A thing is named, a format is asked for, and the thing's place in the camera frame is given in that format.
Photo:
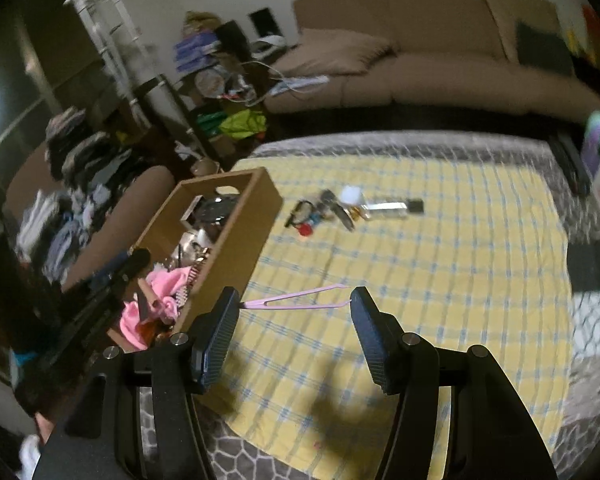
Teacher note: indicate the pink cloth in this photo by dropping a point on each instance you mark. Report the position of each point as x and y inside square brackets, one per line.
[165, 280]

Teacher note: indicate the small gold item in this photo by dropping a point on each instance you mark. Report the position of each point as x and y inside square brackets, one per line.
[358, 211]

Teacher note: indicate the white round item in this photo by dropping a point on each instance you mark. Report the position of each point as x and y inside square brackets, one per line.
[351, 194]

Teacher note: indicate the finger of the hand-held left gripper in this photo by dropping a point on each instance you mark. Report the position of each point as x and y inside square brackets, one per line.
[137, 260]

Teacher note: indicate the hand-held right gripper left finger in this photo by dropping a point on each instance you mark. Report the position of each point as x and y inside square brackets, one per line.
[215, 340]

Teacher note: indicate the clear glass bottle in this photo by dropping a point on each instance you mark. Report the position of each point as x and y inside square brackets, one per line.
[387, 208]

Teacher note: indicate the pink tweezers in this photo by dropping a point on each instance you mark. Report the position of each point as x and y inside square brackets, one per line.
[252, 304]

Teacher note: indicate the dark sofa cushion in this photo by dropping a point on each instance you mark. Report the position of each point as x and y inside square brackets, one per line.
[545, 47]

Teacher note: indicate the small blue item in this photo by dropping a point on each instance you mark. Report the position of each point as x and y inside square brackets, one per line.
[314, 219]

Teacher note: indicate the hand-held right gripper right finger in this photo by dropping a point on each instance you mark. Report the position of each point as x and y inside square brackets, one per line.
[375, 345]

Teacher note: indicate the brown sofa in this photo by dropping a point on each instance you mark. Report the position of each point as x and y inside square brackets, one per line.
[455, 80]

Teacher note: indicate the yellow plaid blanket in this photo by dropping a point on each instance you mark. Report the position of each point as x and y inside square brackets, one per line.
[430, 270]

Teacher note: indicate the red round cap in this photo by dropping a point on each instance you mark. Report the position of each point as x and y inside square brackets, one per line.
[305, 230]

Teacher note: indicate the round patterned plate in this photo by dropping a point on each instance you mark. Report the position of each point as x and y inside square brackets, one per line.
[213, 84]

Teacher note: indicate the paper sheet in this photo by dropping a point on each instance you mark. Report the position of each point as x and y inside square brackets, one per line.
[302, 84]

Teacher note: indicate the person's left forearm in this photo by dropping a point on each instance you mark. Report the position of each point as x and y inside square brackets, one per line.
[37, 440]

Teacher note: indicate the cardboard box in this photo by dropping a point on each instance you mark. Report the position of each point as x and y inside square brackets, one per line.
[240, 240]

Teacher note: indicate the brown armchair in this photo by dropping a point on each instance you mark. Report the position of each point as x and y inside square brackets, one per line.
[130, 210]

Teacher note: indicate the black flat item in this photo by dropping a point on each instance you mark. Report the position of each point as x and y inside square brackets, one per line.
[592, 265]

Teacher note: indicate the brown pillow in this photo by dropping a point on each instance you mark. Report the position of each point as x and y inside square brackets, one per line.
[330, 52]

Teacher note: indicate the white rack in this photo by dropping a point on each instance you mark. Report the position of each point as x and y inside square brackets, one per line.
[112, 55]

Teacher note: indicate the pile of clothes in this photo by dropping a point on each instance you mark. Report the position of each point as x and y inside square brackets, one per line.
[80, 160]

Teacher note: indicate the green bag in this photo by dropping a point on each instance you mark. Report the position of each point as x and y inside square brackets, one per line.
[240, 125]

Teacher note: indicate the black round object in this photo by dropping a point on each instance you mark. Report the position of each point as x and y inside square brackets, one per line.
[327, 196]

